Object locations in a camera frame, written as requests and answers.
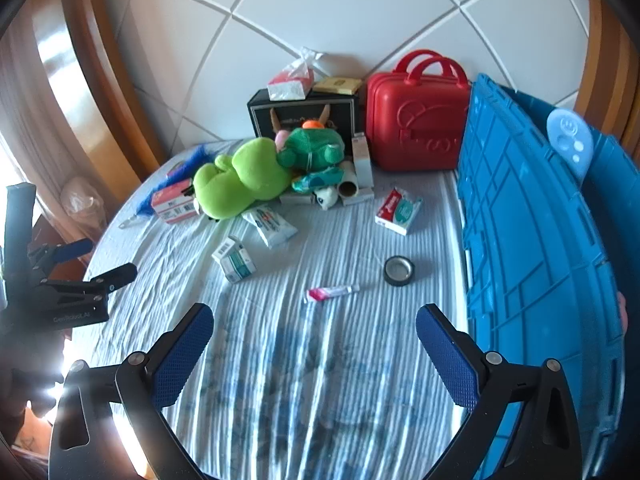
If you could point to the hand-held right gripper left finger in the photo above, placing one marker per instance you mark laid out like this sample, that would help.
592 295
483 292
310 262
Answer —
182 355

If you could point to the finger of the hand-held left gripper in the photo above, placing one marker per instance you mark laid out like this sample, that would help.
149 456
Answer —
75 249
115 277

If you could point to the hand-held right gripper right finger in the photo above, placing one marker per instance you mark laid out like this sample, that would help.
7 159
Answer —
447 360

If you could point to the small white medicine box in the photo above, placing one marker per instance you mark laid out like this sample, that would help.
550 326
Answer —
235 262

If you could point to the blue plastic storage crate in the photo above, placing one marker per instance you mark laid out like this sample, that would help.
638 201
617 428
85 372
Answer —
525 235

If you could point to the red green medicine box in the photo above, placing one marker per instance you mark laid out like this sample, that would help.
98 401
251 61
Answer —
400 210

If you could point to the small white plush toy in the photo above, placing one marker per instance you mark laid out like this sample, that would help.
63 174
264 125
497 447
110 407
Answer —
326 196

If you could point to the green yellow wet wipes packet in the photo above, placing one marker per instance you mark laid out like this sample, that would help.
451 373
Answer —
320 179

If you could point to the red white small box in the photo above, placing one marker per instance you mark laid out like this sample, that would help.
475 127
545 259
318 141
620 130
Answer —
172 205

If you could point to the blue feather toy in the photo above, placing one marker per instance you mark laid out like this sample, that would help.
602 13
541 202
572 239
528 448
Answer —
160 190

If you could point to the black tape roll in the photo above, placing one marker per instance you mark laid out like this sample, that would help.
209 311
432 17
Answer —
387 275

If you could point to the small pink tube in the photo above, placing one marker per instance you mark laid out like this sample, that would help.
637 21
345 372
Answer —
325 293

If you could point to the white tube packet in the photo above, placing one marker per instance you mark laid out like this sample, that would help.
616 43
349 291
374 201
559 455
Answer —
270 225

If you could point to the green frog plush toy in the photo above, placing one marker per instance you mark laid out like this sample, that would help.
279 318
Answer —
245 175

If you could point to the flat grey box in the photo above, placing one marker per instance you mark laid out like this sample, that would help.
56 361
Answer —
359 199

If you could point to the cardboard tube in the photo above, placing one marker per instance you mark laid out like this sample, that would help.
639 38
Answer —
348 187

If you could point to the pink plush toy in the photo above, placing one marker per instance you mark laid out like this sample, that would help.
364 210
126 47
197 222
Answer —
281 139

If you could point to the tall white carton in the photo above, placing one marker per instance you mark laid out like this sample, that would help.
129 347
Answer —
362 160

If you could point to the dark green turtle plush toy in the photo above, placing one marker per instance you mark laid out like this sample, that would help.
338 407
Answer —
310 147

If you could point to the red hard-shell suitcase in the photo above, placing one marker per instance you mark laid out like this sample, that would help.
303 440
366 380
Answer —
410 120

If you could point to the black gift box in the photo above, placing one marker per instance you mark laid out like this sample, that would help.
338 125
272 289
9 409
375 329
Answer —
300 110

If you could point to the pale blue plastic piece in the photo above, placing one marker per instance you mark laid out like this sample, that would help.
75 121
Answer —
567 140

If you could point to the red white tissue packet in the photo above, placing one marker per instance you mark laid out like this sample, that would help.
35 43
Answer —
290 85

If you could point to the flat yellow box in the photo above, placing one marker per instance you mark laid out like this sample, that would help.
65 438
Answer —
336 85

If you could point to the wooden headboard frame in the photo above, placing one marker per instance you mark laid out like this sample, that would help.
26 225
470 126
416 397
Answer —
100 85

